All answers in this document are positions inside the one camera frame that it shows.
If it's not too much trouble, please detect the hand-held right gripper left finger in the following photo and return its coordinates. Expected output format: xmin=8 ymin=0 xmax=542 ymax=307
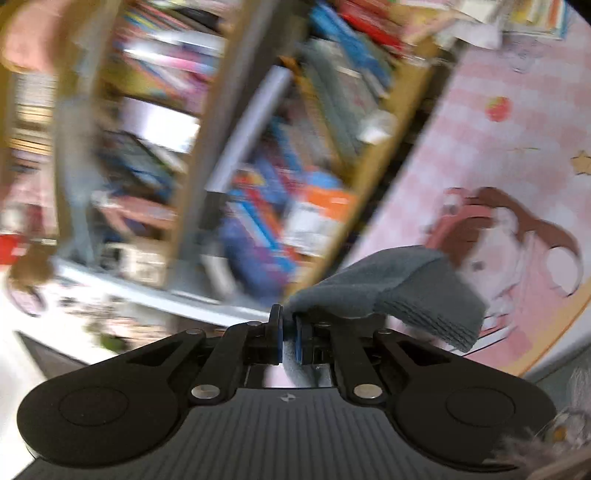
xmin=124 ymin=304 xmax=283 ymax=407

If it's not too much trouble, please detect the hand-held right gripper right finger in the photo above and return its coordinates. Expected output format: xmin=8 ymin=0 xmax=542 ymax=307
xmin=294 ymin=313 xmax=457 ymax=407

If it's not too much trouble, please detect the grey ribbed cloth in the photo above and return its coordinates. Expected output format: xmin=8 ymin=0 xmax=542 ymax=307
xmin=279 ymin=246 xmax=489 ymax=388

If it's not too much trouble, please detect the row of colourful books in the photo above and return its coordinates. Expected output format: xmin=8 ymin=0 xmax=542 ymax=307
xmin=104 ymin=0 xmax=232 ymax=195
xmin=217 ymin=0 xmax=407 ymax=296

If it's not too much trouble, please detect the orange and white box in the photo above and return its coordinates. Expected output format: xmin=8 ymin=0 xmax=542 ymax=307
xmin=283 ymin=184 xmax=360 ymax=257

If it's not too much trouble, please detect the white shelf unit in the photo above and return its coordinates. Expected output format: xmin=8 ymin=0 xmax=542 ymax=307
xmin=51 ymin=256 xmax=273 ymax=326

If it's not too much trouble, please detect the wooden bookshelf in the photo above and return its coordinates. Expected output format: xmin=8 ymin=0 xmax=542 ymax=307
xmin=0 ymin=0 xmax=462 ymax=324

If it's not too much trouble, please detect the white rolled paper tube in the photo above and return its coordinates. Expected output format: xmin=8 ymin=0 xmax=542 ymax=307
xmin=207 ymin=65 xmax=296 ymax=192

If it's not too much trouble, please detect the grey furry item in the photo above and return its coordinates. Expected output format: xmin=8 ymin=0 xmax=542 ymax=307
xmin=489 ymin=360 xmax=591 ymax=480

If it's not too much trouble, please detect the brown teddy bear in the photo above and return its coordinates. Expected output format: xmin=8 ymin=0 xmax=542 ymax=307
xmin=9 ymin=244 xmax=52 ymax=289

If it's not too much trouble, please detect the pink checked cartoon mat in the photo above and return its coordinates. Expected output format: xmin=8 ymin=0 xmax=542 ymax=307
xmin=342 ymin=21 xmax=591 ymax=377

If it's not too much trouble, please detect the pile of paper cards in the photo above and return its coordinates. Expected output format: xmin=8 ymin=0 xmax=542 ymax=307
xmin=402 ymin=0 xmax=570 ymax=51

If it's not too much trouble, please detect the round pink wall plaque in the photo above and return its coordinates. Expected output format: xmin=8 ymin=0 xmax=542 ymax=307
xmin=8 ymin=281 xmax=48 ymax=318

